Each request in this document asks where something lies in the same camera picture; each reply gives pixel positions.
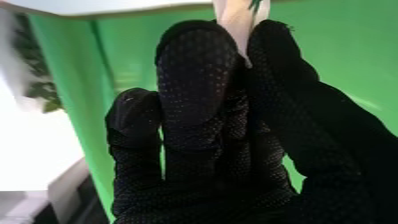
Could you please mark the white flower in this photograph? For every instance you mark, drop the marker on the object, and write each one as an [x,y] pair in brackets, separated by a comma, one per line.
[237,30]

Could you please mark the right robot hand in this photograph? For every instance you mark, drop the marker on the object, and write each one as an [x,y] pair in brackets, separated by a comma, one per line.
[237,160]

